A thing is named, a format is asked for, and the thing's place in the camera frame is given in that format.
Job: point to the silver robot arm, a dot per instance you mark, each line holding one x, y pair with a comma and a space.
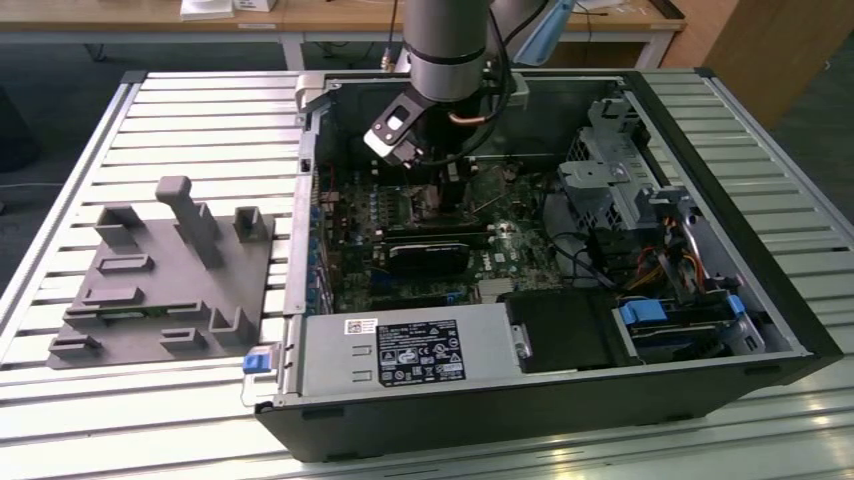
443, 40

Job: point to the CPU socket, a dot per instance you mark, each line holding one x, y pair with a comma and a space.
415, 216

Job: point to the grey wrist-mounted box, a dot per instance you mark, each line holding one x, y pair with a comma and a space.
523, 92

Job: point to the black RAM stick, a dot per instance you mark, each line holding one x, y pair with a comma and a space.
433, 239
413, 229

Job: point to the black graphics card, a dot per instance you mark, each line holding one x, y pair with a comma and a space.
427, 260

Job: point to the green motherboard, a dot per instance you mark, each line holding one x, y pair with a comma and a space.
520, 250

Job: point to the silver metal drive cage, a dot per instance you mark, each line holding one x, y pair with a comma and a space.
593, 190

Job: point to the pale blue teach pendant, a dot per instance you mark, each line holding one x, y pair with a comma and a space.
543, 35

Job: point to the small silver heatsink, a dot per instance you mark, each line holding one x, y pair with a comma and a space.
496, 291

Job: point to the white box with black print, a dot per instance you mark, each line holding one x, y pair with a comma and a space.
254, 5

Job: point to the black plastic shroud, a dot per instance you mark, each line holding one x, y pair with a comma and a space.
567, 330

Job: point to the silver power supply with label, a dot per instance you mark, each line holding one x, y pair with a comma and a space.
333, 345

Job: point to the blue disk carrier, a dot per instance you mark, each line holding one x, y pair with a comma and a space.
643, 315

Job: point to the grey parts rack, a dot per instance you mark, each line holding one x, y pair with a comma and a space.
166, 280

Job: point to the blue case latch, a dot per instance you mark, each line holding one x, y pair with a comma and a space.
260, 361

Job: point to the brown wooden cabinet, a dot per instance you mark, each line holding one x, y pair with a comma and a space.
767, 50

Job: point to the blue plastic clip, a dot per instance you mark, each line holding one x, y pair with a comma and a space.
733, 306

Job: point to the black PC case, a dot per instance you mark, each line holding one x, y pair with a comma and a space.
467, 425

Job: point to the wooden desk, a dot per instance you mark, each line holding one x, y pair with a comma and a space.
100, 22

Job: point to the green RAM stick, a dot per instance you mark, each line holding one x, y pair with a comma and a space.
126, 313

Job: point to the grey disk bay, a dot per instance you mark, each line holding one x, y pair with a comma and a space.
747, 340

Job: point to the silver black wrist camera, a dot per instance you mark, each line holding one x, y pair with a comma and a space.
393, 127

